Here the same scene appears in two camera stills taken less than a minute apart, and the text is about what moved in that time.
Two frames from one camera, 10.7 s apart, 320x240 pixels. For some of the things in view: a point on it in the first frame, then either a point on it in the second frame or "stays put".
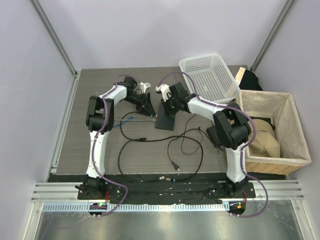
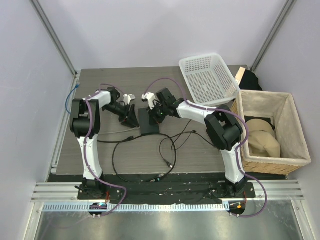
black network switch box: (163, 121) -> (145, 127)
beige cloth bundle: (265, 139) stays put
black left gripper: (148, 110) -> (131, 121)
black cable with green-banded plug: (172, 180) -> (160, 179)
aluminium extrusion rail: (263, 190) stays put
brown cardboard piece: (240, 75) stays put
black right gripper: (168, 111) -> (154, 119)
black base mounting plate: (165, 190) stays put
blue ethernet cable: (131, 117) -> (77, 85)
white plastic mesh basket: (212, 79) stays put
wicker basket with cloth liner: (280, 146) stays put
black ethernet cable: (161, 177) -> (116, 172)
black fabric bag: (249, 81) stays put
